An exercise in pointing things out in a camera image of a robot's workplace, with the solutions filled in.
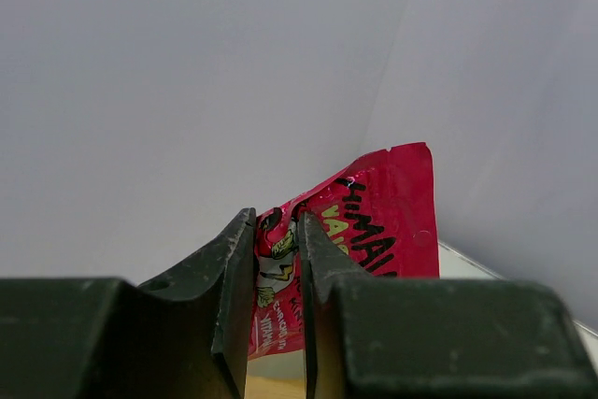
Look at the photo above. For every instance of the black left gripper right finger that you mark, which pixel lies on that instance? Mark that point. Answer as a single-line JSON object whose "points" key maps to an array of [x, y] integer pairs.
{"points": [[380, 337]]}

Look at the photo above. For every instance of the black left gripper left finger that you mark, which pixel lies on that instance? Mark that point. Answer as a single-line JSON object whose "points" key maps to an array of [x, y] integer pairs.
{"points": [[181, 334]]}

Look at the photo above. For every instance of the red foil snack packet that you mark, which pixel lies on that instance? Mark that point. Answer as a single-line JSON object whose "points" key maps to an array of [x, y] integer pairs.
{"points": [[379, 211]]}

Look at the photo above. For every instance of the cream bear paper bag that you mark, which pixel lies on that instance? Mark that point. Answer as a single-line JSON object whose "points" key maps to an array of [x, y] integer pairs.
{"points": [[276, 376]]}

